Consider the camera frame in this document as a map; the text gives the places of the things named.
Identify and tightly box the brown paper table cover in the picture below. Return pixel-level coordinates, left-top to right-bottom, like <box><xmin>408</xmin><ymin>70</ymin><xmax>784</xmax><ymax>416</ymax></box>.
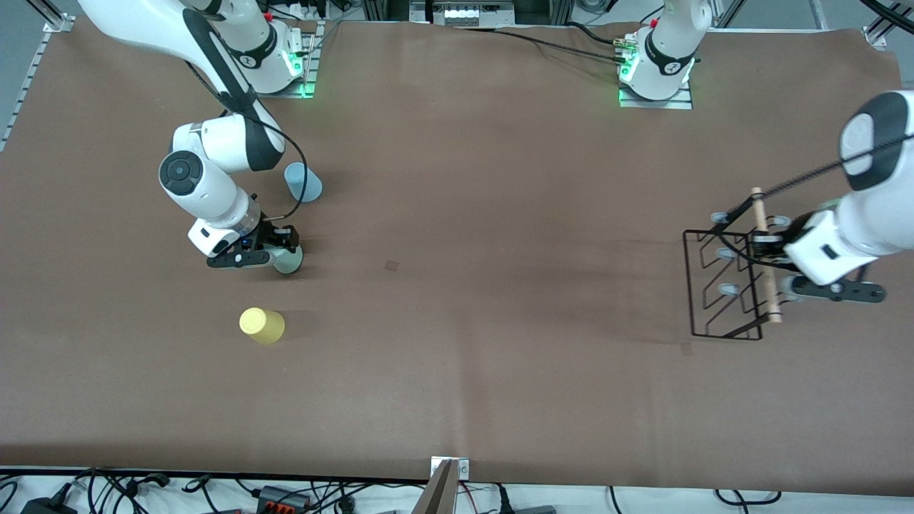
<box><xmin>0</xmin><ymin>16</ymin><xmax>914</xmax><ymax>496</ymax></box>

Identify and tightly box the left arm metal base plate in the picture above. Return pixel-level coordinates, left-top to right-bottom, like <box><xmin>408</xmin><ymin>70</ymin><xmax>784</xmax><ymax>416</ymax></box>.
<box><xmin>618</xmin><ymin>80</ymin><xmax>694</xmax><ymax>111</ymax></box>

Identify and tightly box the white electronics box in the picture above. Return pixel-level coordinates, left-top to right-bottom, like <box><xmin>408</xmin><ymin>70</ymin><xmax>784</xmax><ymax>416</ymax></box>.
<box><xmin>410</xmin><ymin>0</ymin><xmax>516</xmax><ymax>29</ymax></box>

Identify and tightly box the black power adapter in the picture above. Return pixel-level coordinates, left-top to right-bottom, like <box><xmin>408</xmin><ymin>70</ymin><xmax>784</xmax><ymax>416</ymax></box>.
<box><xmin>19</xmin><ymin>495</ymin><xmax>78</xmax><ymax>514</ymax></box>

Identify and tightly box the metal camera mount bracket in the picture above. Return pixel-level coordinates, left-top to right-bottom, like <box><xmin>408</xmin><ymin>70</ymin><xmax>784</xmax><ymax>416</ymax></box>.
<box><xmin>413</xmin><ymin>457</ymin><xmax>471</xmax><ymax>514</ymax></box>

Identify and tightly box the black wire cup holder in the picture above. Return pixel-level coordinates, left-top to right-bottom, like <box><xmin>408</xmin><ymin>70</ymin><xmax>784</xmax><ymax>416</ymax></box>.
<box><xmin>683</xmin><ymin>187</ymin><xmax>795</xmax><ymax>341</ymax></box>

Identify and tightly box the yellow plastic cup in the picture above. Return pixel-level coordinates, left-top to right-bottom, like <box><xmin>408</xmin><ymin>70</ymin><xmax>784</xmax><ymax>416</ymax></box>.
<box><xmin>239</xmin><ymin>307</ymin><xmax>286</xmax><ymax>346</ymax></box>

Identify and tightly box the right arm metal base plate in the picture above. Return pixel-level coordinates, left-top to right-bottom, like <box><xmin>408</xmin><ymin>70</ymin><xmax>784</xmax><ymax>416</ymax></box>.
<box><xmin>250</xmin><ymin>21</ymin><xmax>319</xmax><ymax>99</ymax></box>

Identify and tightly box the light blue plastic cup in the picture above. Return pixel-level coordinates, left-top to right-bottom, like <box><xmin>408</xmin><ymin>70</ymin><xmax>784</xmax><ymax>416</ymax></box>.
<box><xmin>284</xmin><ymin>162</ymin><xmax>323</xmax><ymax>203</ymax></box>

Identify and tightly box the black cables to arm base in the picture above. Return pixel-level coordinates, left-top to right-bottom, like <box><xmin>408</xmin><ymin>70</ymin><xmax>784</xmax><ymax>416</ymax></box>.
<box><xmin>457</xmin><ymin>21</ymin><xmax>641</xmax><ymax>67</ymax></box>

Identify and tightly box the aluminium table edge rail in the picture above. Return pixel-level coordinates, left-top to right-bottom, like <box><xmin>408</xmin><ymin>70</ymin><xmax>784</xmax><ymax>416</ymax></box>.
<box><xmin>0</xmin><ymin>14</ymin><xmax>76</xmax><ymax>152</ymax></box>

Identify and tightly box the thin black cable loop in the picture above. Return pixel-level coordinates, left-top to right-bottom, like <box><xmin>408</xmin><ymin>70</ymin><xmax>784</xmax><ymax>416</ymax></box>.
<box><xmin>713</xmin><ymin>489</ymin><xmax>783</xmax><ymax>508</ymax></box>

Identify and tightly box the pale green plastic cup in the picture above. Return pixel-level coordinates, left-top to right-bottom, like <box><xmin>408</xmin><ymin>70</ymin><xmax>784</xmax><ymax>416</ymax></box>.
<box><xmin>273</xmin><ymin>246</ymin><xmax>305</xmax><ymax>276</ymax></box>

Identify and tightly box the grey box with orange connectors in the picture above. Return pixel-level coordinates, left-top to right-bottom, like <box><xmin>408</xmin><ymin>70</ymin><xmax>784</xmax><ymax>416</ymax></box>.
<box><xmin>256</xmin><ymin>485</ymin><xmax>312</xmax><ymax>514</ymax></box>

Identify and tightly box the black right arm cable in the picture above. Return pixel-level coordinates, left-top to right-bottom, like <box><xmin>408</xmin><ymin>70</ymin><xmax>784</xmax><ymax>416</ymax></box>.
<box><xmin>184</xmin><ymin>61</ymin><xmax>308</xmax><ymax>219</ymax></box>

